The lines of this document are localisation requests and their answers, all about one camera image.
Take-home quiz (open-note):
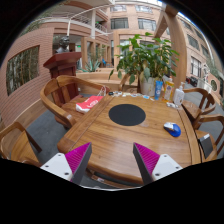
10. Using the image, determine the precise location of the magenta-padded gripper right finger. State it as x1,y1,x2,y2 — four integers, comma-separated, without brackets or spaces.
132,142,184,186

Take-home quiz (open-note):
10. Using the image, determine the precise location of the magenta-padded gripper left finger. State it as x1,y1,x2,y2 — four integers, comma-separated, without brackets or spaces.
40,142,93,185

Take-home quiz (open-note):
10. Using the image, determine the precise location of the blue and white computer mouse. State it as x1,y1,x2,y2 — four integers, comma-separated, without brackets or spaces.
163,121,182,138

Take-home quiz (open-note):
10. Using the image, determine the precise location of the round black mouse pad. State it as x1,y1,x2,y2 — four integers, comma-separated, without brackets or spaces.
108,103,147,127

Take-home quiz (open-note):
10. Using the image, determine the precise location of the wooden armchair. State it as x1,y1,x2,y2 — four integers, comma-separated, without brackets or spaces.
181,87,217,126
0,121,43,168
40,74,111,130
118,72,141,94
192,113,224,163

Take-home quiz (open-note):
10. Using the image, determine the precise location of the black notebook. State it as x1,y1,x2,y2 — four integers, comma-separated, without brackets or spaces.
197,133,214,160

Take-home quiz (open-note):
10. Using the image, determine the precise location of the clear plastic packet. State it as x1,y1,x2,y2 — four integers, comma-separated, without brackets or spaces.
166,101,179,109

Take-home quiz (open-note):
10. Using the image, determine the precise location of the red paper bag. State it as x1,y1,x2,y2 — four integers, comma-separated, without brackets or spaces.
75,85,108,114

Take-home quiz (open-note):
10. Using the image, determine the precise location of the white pump bottle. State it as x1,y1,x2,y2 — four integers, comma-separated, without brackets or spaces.
172,81,186,107

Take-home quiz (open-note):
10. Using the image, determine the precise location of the yellow dish soap bottle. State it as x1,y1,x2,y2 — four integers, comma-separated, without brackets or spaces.
162,77,175,103

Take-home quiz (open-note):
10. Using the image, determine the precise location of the blue squeeze tube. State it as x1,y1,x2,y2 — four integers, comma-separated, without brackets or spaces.
154,80,164,101

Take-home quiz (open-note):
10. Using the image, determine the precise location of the wooden planter box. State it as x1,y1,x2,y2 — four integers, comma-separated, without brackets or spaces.
76,68,121,93

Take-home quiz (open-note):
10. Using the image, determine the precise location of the dark red wooden lectern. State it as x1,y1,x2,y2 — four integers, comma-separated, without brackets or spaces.
43,51,83,108

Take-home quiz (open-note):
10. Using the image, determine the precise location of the spiky agave plant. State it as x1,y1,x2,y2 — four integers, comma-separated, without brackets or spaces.
81,59,101,73

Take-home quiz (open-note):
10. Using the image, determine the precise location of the green plant in white pot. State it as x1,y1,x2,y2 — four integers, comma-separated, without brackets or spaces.
108,32,180,97

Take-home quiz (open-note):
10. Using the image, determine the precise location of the dark bust statue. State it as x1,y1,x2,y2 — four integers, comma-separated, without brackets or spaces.
54,35,71,55

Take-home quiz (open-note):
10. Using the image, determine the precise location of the wooden pergola post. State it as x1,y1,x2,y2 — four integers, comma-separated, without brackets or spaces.
153,4,188,89

